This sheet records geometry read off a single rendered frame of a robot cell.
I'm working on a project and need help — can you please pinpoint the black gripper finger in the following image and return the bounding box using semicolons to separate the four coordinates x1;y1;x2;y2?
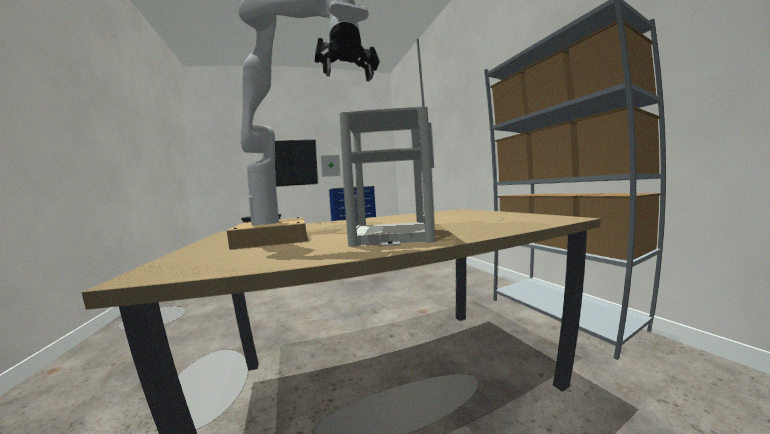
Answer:
351;43;380;82
314;38;345;77

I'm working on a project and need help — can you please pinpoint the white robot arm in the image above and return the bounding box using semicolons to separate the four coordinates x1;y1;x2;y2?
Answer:
239;0;369;225

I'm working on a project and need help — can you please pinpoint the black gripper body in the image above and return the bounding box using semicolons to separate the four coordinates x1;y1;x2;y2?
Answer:
329;22;364;63

